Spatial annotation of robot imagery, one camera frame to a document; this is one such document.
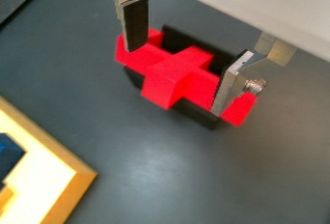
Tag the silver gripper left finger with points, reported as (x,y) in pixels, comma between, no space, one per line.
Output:
(132,13)

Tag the black angled holder bracket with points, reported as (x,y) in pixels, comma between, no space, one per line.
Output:
(192,73)

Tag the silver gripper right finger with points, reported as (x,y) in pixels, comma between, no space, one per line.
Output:
(248,73)

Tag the red E-shaped block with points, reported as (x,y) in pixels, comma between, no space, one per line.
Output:
(180,76)

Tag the yellow wooden puzzle board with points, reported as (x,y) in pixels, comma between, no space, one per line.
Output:
(48,181)

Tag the blue block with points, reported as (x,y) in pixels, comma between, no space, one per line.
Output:
(10,154)

